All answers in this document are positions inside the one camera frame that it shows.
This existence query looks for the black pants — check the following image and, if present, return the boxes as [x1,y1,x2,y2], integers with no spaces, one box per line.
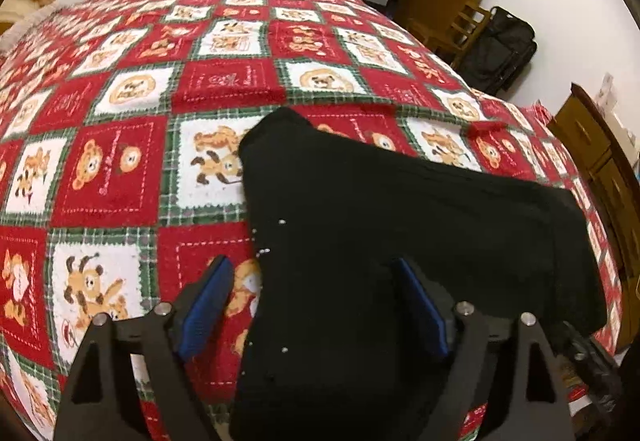
[230,108,606,440]

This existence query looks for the red patchwork bear quilt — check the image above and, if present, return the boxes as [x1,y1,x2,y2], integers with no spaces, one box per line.
[1,0,622,440]

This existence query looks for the brown wooden dresser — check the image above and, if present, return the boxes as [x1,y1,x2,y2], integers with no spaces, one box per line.
[549,84,639,353]

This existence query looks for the red bag on floor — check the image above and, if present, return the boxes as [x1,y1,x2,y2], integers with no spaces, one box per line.
[523,100,553,127]

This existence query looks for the items on dresser top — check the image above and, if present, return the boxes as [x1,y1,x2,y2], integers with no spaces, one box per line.
[594,72,639,165]

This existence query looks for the wooden chair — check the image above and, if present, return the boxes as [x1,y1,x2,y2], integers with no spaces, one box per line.
[408,0,492,70]

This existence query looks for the black bag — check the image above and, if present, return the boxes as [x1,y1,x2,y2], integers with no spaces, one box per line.
[454,6,538,96]

